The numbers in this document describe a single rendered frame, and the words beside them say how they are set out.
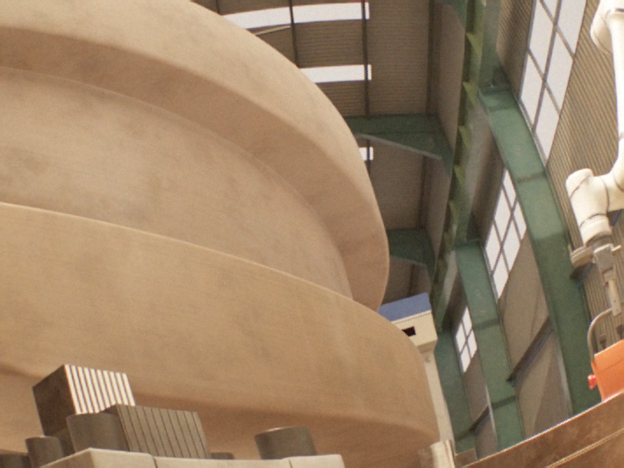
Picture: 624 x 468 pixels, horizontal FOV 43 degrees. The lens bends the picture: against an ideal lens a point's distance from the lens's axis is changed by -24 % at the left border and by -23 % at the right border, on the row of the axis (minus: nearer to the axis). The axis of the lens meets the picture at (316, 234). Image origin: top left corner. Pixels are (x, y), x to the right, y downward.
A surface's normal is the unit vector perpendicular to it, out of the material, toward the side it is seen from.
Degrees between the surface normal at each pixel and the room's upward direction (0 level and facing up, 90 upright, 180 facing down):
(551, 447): 90
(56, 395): 90
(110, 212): 77
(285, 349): 90
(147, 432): 90
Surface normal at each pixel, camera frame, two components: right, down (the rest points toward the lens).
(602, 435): -0.36, -0.28
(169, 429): 0.69, -0.43
